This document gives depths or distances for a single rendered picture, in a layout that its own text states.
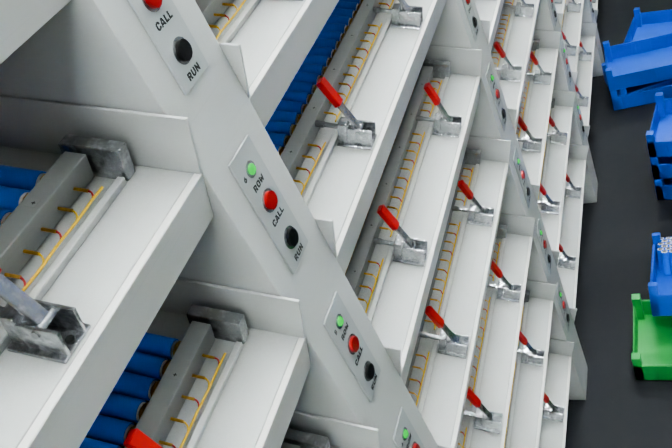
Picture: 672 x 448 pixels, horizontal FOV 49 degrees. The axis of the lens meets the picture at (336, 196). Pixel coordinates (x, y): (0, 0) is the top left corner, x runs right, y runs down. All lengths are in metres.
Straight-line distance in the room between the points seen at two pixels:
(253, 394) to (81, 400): 0.20
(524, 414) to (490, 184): 0.43
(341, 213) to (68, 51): 0.34
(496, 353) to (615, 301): 0.82
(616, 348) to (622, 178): 0.65
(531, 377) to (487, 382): 0.24
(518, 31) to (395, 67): 0.82
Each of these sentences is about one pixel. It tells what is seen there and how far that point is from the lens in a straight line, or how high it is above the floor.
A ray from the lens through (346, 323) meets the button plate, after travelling 0.72.
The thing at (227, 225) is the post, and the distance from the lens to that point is 0.58.
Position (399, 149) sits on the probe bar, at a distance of 1.08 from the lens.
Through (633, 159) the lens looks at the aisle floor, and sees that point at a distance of 2.50.
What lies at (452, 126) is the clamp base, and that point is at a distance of 1.13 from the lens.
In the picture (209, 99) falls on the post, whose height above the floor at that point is 1.33.
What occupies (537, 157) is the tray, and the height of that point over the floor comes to 0.55.
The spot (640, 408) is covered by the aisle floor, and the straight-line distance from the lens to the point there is 1.88.
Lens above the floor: 1.55
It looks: 34 degrees down
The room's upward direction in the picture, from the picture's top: 27 degrees counter-clockwise
